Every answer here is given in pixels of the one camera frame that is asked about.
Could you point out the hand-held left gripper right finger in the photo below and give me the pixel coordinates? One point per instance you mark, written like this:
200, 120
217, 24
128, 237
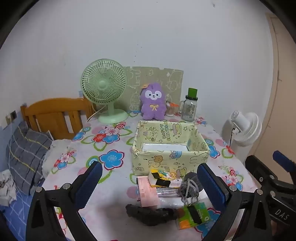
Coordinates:
211, 185

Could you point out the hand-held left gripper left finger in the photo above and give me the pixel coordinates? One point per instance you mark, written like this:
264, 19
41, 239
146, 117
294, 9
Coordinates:
89, 183

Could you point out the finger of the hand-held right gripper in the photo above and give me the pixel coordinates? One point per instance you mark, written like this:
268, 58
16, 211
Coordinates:
281, 157
261, 173

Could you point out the clear plastic package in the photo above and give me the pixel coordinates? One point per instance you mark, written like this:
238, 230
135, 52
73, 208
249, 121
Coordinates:
166, 192

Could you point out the yellow and black sticker packet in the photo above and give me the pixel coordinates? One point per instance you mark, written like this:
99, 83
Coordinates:
159, 182

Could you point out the yellow printed storage box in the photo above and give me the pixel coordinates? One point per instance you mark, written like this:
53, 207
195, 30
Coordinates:
161, 162

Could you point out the pink packet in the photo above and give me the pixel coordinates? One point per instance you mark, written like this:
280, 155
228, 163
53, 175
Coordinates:
148, 192

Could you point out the black cloth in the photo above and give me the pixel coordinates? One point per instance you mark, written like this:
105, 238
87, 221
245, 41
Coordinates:
148, 215

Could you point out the white circulating fan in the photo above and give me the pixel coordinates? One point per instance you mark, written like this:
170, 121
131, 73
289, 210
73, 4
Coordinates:
245, 127

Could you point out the white sheet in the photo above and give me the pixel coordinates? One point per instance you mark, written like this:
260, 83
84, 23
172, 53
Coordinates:
161, 147

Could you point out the beige door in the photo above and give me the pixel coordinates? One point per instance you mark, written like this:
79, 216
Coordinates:
284, 92

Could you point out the grey plaid pillow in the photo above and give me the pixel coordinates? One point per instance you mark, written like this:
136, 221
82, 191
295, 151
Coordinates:
27, 150

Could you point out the glass jar with green lid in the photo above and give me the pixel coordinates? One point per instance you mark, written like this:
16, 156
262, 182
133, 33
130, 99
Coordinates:
189, 109

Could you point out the blue bed sheet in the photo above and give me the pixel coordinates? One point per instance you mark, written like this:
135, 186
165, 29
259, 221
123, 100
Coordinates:
16, 215

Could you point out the white crumpled cloth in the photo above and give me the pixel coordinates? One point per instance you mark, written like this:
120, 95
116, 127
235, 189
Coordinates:
7, 185

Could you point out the toothpick holder with orange lid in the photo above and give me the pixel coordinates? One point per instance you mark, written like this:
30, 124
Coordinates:
170, 111

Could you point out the purple plush toy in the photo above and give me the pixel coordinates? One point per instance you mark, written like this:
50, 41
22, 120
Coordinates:
153, 109

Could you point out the green desk fan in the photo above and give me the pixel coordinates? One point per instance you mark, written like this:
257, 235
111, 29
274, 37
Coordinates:
101, 83

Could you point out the printed cardboard board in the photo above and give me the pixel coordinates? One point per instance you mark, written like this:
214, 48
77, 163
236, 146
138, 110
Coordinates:
171, 78

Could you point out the wall socket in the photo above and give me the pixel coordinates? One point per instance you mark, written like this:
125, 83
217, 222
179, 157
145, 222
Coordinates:
13, 115

